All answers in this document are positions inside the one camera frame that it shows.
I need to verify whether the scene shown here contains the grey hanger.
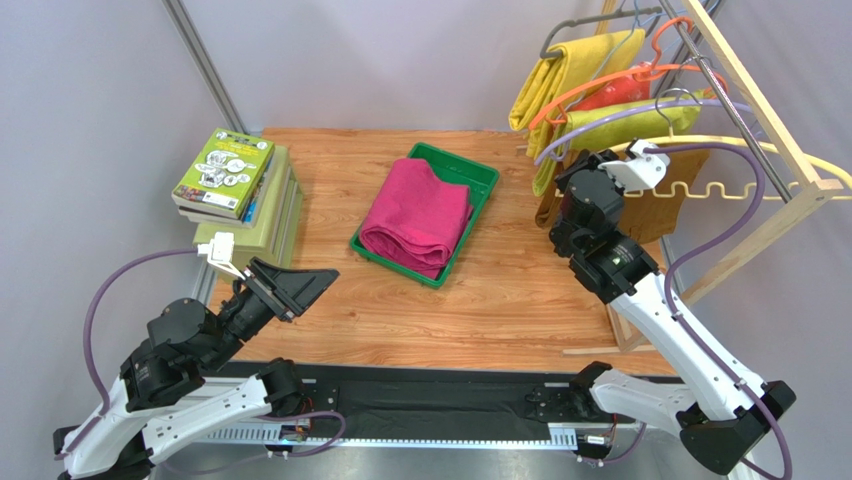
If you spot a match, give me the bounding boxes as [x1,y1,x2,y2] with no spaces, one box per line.
[539,7,663,60]

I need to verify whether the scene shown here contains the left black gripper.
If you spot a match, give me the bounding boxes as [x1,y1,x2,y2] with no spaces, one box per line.
[204,255,343,369]

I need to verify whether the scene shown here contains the pink trousers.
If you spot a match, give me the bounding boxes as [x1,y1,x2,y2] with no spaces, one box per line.
[358,158,473,280]

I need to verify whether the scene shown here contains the black base mat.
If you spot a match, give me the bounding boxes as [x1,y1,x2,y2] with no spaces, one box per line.
[176,361,680,442]

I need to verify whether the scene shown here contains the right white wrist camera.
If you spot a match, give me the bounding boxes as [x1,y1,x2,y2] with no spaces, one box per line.
[598,139,671,193]

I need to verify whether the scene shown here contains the metal hanging rail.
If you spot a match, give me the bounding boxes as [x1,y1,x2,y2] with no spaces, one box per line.
[659,0,792,203]

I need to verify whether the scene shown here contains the lime green trousers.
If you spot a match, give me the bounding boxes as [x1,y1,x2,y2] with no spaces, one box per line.
[543,91,704,162]

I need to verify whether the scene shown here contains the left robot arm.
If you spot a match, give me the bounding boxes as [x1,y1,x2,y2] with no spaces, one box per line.
[53,258,340,479]

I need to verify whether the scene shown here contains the yellow trousers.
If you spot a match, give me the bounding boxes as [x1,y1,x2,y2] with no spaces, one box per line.
[508,28,646,159]

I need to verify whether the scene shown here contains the lilac hanger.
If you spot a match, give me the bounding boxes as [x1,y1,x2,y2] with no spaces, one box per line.
[533,99,723,166]

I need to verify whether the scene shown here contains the orange hanger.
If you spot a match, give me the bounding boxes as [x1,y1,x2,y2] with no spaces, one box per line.
[529,16,700,129]

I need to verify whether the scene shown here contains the brown trousers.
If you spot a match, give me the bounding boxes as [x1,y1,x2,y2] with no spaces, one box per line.
[532,150,710,244]

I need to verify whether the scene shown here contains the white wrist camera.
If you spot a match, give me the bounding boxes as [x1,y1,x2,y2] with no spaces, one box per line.
[195,231,245,280]
[598,139,671,193]

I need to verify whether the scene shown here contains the cream yellow hanger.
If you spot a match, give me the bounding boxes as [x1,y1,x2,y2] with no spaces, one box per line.
[606,100,851,201]

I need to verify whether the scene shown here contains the wooden clothes rack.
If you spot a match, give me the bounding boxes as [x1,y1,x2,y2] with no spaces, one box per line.
[561,1,845,357]

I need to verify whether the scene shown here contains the red orange trousers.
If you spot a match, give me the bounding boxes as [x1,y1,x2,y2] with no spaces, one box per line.
[567,75,651,111]

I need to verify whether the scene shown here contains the green plastic tray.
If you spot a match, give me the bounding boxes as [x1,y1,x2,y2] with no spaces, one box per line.
[349,142,500,289]

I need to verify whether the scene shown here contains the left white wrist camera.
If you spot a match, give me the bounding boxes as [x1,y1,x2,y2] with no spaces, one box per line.
[195,231,245,280]

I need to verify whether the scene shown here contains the aluminium corner post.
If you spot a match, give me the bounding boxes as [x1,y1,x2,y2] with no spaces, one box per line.
[162,0,249,134]

